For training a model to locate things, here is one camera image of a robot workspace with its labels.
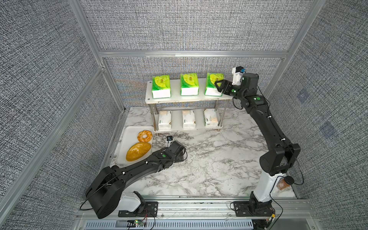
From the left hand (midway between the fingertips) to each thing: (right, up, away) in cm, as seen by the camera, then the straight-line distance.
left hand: (179, 153), depth 86 cm
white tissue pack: (-10, +20, +14) cm, 26 cm away
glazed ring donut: (-28, +9, +15) cm, 33 cm away
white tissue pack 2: (+6, +21, +12) cm, 25 cm away
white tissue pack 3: (+21, +22, +12) cm, 33 cm away
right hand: (+23, +42, -9) cm, 49 cm away
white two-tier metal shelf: (-3, +35, +36) cm, 50 cm away
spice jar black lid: (+57, -11, -11) cm, 60 cm away
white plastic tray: (-36, +8, +18) cm, 41 cm away
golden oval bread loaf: (-27, +1, +5) cm, 27 cm away
